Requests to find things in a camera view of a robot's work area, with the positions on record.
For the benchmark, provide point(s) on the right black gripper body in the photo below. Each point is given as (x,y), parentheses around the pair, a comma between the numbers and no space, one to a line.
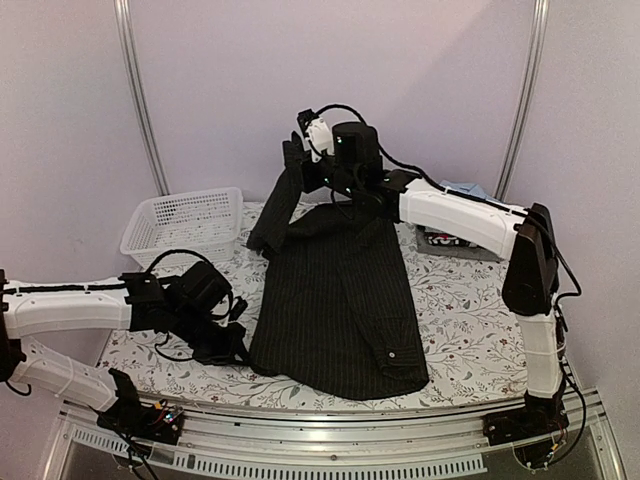
(311,182)

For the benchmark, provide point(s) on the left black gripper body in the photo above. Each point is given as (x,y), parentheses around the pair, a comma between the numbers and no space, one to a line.
(211,348)

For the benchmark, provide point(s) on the black pinstriped long sleeve shirt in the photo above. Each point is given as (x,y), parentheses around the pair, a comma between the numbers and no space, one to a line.
(337,313)

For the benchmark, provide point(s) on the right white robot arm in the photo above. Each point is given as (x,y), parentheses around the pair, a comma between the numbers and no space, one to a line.
(347,158)

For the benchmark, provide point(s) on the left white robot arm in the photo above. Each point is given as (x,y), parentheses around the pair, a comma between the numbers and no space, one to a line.
(198,307)

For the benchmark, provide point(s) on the white plastic basket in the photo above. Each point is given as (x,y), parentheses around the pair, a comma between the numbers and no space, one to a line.
(207,222)

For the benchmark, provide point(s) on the black white printed folded shirt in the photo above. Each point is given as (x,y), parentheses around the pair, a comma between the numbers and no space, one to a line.
(441,239)

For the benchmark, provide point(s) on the light blue folded shirt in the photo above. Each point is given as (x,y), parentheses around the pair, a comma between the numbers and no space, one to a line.
(472,189)

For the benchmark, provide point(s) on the floral patterned table mat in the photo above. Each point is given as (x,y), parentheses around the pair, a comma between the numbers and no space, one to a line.
(472,345)

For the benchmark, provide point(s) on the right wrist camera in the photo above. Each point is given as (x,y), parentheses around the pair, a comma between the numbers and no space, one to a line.
(317,134)

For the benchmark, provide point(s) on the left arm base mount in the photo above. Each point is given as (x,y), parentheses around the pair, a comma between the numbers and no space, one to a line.
(160,422)

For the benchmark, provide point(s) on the left aluminium frame post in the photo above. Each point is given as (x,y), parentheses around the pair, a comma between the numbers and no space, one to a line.
(133,72)

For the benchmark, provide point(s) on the aluminium frame post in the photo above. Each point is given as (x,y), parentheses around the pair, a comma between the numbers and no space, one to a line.
(133,72)
(526,95)

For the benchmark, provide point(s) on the aluminium front rail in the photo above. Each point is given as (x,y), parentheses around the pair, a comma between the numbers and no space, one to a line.
(225,442)

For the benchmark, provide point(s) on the right aluminium frame post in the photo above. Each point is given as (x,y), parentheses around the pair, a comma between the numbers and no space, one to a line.
(526,95)

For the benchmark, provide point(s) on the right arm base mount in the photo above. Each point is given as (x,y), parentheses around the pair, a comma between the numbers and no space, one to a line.
(537,417)

